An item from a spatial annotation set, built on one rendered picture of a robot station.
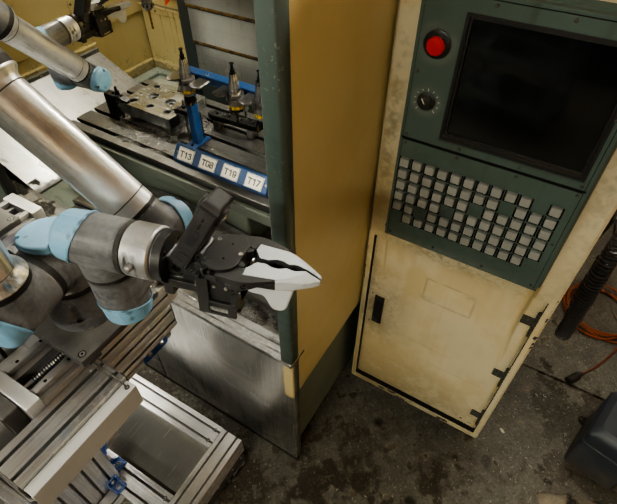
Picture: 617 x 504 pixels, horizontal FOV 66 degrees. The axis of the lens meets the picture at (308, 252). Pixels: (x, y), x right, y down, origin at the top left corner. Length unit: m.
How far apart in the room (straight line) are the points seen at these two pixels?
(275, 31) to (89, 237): 0.39
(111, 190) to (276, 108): 0.29
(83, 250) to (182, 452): 1.41
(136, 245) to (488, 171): 0.85
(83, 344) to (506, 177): 1.01
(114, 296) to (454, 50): 0.82
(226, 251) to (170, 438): 1.49
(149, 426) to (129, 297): 1.36
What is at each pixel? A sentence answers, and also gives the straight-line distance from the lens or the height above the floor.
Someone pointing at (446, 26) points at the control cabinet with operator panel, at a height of 1.64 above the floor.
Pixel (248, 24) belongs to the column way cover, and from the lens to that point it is 2.30.
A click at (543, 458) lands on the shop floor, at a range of 2.36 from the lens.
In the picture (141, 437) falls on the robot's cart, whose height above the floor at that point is 0.21.
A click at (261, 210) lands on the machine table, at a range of 1.76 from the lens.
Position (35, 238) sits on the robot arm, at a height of 1.39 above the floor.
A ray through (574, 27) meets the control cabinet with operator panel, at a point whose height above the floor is 1.68.
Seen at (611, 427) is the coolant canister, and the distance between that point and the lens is 2.20.
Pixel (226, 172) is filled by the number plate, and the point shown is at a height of 0.93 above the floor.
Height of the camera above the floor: 2.01
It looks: 46 degrees down
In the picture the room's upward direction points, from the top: straight up
